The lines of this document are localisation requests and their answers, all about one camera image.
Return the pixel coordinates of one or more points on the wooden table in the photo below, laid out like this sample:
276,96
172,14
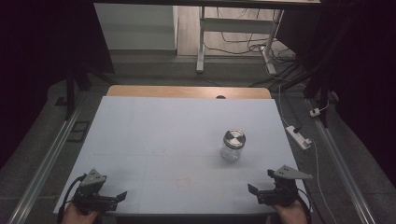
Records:
186,92

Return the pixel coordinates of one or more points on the person's right hand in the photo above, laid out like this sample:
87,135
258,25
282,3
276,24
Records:
291,214

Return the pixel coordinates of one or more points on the dark curtain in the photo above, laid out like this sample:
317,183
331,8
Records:
37,56
361,62

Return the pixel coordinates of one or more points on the round silver metal lid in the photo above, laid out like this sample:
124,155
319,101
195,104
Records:
234,138

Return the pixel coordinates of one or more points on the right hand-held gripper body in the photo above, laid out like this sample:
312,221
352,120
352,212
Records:
281,186

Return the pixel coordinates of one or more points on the black metal stand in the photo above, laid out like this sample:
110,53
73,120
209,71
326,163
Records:
322,93
71,90

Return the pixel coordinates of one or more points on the black floor frame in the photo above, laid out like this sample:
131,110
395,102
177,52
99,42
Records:
79,131

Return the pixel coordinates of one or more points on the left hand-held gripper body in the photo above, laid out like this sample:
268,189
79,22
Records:
90,183

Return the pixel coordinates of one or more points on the black plug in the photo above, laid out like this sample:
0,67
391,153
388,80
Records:
298,128

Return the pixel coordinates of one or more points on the white metal desk frame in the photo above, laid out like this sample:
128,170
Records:
236,25

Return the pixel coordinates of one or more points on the white power strip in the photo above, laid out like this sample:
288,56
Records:
298,137

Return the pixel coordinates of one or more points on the white table mat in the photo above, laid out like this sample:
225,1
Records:
162,133

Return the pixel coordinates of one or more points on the clear glass jar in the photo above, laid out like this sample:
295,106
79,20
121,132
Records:
230,154

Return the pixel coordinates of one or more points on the white cabinet panel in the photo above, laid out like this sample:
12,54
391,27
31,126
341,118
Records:
137,28

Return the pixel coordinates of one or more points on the metal floor rail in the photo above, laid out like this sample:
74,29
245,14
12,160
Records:
342,165
46,165

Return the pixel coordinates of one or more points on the small white adapter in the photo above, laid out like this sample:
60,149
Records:
315,112

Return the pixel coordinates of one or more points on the person's left hand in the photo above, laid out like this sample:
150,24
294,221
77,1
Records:
77,216

